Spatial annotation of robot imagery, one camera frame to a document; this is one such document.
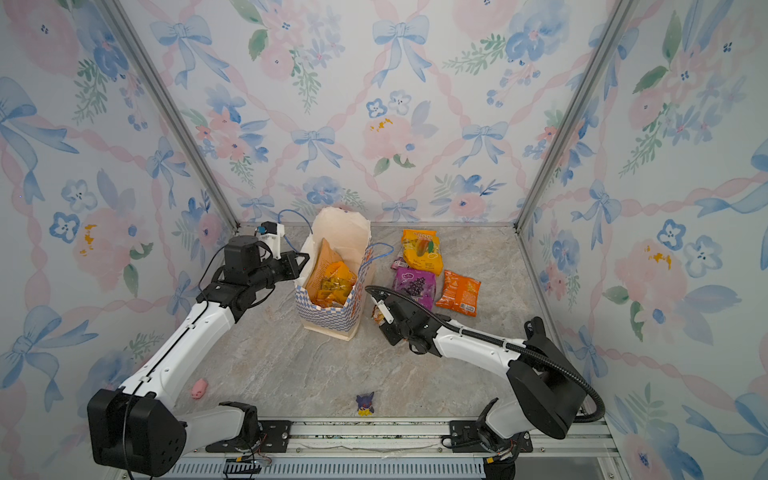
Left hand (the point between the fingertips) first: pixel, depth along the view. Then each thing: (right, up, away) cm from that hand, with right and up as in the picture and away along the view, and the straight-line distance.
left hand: (309, 253), depth 78 cm
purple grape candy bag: (+30, -10, +17) cm, 36 cm away
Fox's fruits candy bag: (+17, -18, +7) cm, 26 cm away
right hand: (+20, -18, +9) cm, 29 cm away
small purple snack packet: (+25, -3, +28) cm, 37 cm away
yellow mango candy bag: (+32, +1, +24) cm, 40 cm away
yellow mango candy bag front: (+5, -9, +14) cm, 18 cm away
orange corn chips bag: (+44, -13, +19) cm, 50 cm away
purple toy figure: (+15, -38, -3) cm, 41 cm away
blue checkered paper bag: (+8, +7, +14) cm, 17 cm away
